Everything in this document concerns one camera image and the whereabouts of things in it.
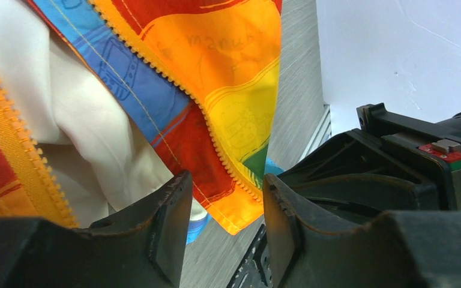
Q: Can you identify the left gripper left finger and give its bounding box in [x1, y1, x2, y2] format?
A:
[0, 170, 192, 287]

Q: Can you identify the rainbow striped zip jacket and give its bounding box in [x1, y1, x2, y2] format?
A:
[0, 1, 282, 238]

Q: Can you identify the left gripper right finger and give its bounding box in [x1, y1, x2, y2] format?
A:
[263, 174, 461, 287]

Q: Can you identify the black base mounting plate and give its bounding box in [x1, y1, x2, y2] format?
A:
[226, 224, 273, 288]

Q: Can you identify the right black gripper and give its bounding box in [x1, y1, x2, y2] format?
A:
[279, 103, 461, 224]

